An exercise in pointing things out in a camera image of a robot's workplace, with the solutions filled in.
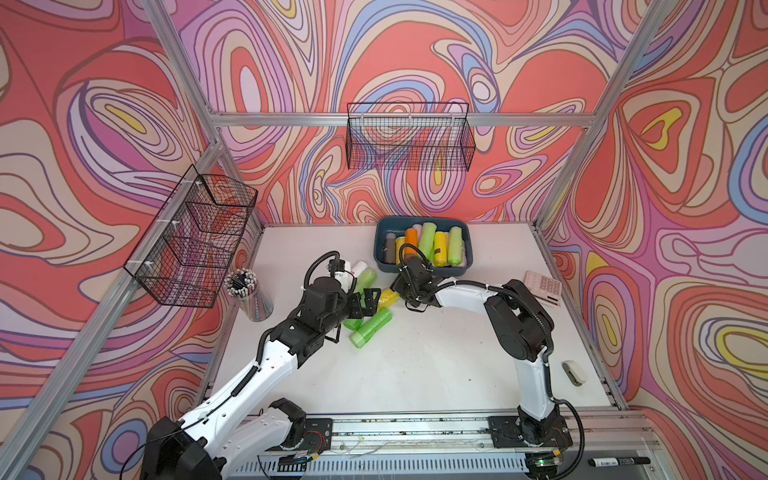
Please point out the light green roll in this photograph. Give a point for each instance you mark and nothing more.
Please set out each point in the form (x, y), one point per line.
(455, 253)

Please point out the white grey computer mouse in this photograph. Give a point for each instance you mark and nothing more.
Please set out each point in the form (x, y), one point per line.
(575, 374)

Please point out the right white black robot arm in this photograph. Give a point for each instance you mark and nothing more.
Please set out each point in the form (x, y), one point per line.
(523, 329)

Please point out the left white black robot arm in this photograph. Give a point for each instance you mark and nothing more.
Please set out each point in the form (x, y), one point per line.
(215, 439)

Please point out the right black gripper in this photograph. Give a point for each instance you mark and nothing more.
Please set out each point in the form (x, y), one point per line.
(397, 286)

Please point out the teal plastic storage box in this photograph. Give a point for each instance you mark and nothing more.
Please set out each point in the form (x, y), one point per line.
(398, 225)

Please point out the black wire basket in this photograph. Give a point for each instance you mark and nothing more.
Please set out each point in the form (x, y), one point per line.
(181, 261)
(405, 135)

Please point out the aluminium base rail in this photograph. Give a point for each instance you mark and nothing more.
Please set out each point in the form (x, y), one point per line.
(459, 446)

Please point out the orange trash bag roll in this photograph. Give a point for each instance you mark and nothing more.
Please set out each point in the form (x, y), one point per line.
(411, 242)

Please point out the grey trash bag roll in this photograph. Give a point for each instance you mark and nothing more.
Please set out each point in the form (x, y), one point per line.
(390, 248)

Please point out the pink calculator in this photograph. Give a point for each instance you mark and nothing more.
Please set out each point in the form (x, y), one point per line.
(544, 288)

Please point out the black marker pen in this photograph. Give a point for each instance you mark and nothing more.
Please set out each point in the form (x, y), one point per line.
(606, 462)

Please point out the white blue trash bag roll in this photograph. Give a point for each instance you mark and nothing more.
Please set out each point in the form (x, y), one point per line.
(359, 267)

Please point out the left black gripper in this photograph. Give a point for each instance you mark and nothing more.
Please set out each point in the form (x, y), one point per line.
(370, 308)

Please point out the clear cup of pencils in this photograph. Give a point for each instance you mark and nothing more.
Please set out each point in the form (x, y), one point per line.
(243, 286)

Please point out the left black wire basket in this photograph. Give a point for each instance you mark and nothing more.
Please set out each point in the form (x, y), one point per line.
(181, 261)

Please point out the back black wire basket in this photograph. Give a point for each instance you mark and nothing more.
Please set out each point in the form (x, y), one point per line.
(405, 135)

